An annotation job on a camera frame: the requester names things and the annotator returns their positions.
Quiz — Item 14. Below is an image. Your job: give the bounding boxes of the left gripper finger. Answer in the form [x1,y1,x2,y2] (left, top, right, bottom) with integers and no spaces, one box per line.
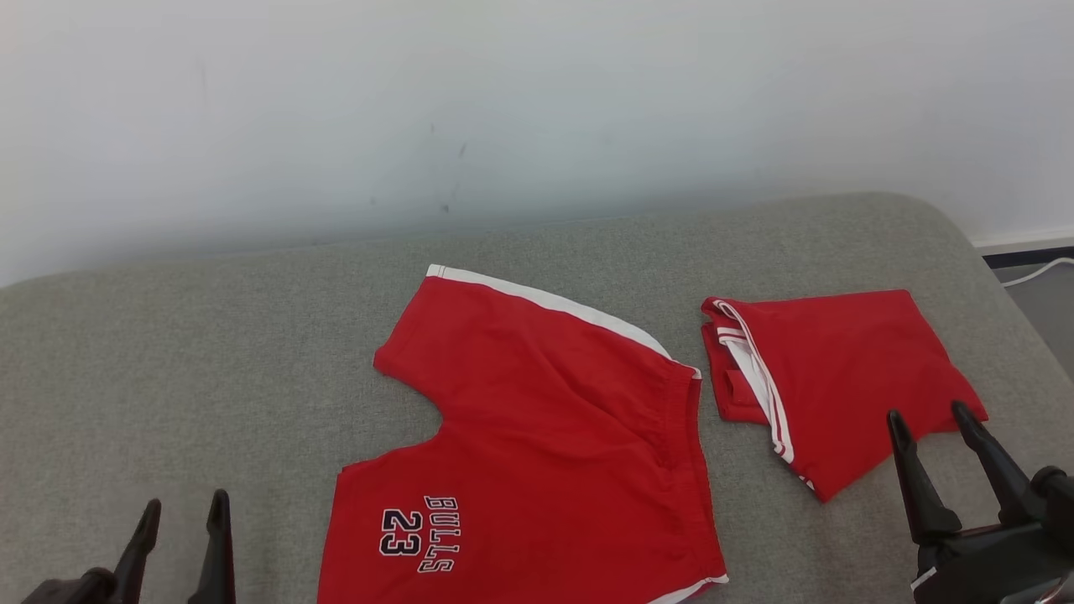
[185,489,238,604]
[112,498,163,604]

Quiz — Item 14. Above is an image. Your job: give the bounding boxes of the red Bulls 23 jersey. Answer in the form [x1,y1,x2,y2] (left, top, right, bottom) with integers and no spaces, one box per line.
[700,289,990,503]

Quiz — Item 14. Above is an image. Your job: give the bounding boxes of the white wall baseboard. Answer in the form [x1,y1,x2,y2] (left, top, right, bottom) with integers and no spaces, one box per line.
[972,227,1074,253]

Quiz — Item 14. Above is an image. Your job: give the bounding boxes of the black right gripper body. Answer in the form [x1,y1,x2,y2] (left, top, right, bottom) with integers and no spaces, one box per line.
[910,524,1074,604]

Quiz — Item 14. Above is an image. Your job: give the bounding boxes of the white floor cable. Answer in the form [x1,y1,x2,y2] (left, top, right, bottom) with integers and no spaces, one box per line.
[1002,256,1074,289]

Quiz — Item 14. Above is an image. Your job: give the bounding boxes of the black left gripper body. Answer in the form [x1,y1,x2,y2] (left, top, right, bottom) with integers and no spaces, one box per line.
[20,567,118,604]

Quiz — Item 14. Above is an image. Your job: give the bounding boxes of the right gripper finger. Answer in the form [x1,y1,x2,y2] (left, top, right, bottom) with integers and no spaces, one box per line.
[950,399,1042,528]
[886,408,964,547]

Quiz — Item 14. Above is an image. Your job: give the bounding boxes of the red shorts with white stripe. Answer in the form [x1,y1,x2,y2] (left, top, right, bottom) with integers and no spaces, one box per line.
[316,263,730,604]

